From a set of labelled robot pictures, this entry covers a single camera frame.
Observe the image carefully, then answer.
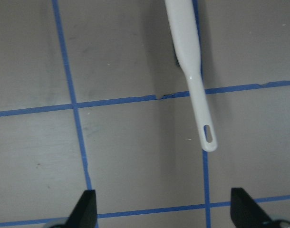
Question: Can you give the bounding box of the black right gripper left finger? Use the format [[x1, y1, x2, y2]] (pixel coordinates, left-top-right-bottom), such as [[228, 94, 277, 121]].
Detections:
[[65, 190, 97, 228]]

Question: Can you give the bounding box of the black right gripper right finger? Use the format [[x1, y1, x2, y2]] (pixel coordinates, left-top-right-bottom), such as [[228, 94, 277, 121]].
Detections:
[[230, 188, 290, 228]]

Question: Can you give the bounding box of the beige hand brush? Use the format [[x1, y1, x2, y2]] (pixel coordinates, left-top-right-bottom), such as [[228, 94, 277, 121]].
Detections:
[[165, 0, 218, 152]]

